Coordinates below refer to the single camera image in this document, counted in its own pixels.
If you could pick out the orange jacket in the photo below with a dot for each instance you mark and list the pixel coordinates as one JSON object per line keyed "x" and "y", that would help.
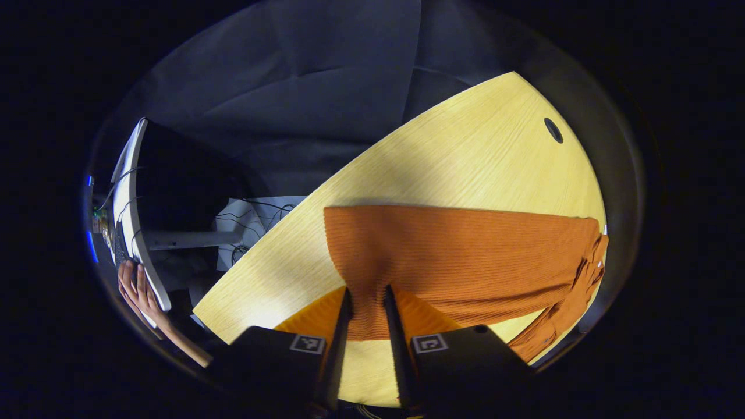
{"x": 465, "y": 262}

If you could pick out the black backdrop cloth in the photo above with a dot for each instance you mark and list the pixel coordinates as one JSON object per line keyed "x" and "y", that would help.
{"x": 291, "y": 87}

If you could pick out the white computer monitor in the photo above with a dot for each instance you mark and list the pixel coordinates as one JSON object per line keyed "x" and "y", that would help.
{"x": 131, "y": 192}

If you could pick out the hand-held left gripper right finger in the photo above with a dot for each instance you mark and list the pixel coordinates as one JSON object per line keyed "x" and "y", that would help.
{"x": 398, "y": 349}

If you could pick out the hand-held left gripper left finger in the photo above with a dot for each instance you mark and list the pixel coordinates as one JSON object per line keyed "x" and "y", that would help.
{"x": 336, "y": 349}

